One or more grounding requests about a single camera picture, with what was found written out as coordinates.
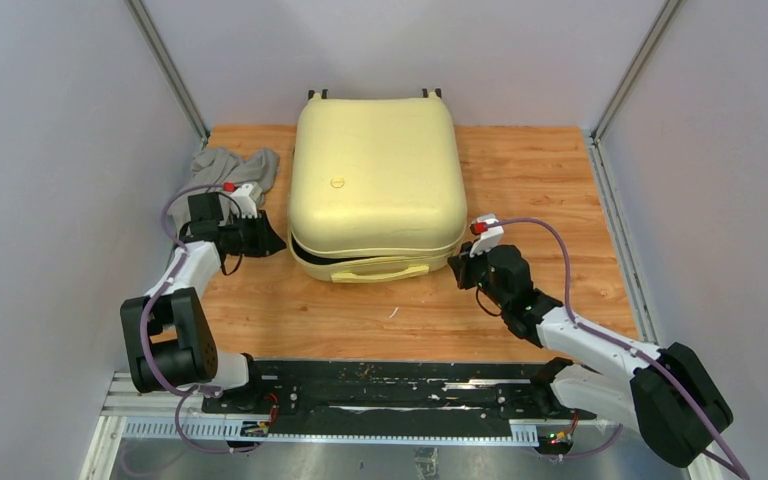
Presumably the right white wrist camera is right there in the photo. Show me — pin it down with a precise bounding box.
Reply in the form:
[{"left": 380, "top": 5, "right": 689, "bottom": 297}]
[{"left": 469, "top": 214, "right": 504, "bottom": 257}]

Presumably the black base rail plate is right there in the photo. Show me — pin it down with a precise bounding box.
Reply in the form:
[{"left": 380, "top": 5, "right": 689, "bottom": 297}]
[{"left": 201, "top": 360, "right": 594, "bottom": 438}]

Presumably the cream suitcase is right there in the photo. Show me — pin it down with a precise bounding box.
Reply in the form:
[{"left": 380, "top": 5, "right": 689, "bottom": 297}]
[{"left": 287, "top": 88, "right": 468, "bottom": 284}]

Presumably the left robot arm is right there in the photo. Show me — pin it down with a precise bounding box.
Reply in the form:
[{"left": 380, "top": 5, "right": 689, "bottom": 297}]
[{"left": 120, "top": 182, "right": 286, "bottom": 413}]

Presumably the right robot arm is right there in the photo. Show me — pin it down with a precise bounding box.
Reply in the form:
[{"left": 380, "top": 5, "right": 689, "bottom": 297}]
[{"left": 447, "top": 242, "right": 734, "bottom": 467}]

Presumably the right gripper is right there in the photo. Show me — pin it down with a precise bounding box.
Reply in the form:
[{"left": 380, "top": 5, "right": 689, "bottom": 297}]
[{"left": 449, "top": 238, "right": 510, "bottom": 311}]

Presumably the grey crumpled cloth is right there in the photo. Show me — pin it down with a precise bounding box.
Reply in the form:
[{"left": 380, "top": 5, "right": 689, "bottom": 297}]
[{"left": 179, "top": 147, "right": 280, "bottom": 218}]

